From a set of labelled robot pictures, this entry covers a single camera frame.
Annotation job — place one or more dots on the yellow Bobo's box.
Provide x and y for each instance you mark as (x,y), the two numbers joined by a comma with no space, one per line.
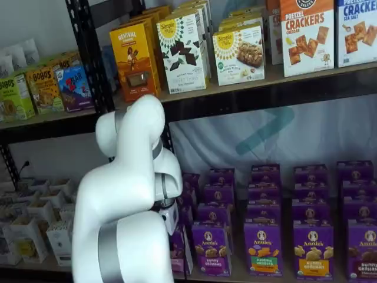
(44,91)
(63,62)

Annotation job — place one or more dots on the orange white cracker box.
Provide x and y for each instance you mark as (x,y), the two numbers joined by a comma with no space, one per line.
(275,29)

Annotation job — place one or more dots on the purple Annie's box yellow patch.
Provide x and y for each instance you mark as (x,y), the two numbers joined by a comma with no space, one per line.
(313,253)

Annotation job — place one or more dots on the purple Annie's box pink patch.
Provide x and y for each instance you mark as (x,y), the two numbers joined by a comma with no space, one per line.
(184,250)

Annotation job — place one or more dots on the blue pretzel crackers box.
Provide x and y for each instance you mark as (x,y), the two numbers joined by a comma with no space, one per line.
(357,29)

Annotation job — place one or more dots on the purple Annie's box brown patch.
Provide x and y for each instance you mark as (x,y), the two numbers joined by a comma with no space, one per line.
(363,250)

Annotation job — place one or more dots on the black metal shelf rack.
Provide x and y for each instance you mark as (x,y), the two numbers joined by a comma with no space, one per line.
(44,131)
(235,101)

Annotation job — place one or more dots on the purple Annie's box violet patch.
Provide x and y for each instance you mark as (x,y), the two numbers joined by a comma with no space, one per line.
(210,250)

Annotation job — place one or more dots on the black power plug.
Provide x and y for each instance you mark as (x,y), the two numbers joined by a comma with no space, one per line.
(25,166)

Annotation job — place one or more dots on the orange pretzel crackers cheddar box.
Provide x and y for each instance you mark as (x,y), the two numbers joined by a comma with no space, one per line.
(307,38)

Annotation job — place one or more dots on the white small boxes group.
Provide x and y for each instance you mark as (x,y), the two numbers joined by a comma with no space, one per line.
(29,267)

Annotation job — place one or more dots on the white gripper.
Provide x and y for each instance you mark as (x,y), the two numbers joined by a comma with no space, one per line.
(171,219)

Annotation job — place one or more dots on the white backdrop cloth teal logo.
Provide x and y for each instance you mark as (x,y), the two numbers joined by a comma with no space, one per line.
(221,141)

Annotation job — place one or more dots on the purple Annie's snack box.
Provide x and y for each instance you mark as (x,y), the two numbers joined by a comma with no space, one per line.
(266,174)
(188,199)
(219,193)
(222,177)
(264,193)
(191,179)
(310,213)
(263,212)
(311,193)
(360,209)
(310,174)
(355,171)
(359,188)
(213,215)
(187,218)

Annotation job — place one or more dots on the Simple Mills chocolate thins box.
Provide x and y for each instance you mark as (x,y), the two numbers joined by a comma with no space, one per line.
(182,59)
(203,17)

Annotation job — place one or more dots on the purple Annie's box green patch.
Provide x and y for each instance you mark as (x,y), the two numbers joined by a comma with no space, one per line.
(263,250)

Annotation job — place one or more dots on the orange Revival box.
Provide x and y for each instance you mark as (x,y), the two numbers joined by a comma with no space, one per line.
(153,20)
(135,65)

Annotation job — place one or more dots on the blue ZBar box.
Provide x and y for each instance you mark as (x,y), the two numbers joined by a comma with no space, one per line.
(109,67)
(75,88)

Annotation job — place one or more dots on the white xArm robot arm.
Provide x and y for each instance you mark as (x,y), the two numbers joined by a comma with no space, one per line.
(117,191)

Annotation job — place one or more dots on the white Organic Pantry carton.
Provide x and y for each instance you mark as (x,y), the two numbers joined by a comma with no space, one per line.
(62,185)
(41,210)
(60,244)
(53,197)
(28,241)
(9,247)
(68,213)

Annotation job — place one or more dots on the green Bobo's box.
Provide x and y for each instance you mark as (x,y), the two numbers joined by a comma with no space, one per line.
(16,97)

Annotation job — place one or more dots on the Simple Mills almond bars box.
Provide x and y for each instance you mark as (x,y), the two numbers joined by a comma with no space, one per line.
(241,22)
(238,59)

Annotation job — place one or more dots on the white paper pouch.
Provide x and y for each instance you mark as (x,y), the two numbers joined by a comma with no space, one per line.
(14,57)
(31,50)

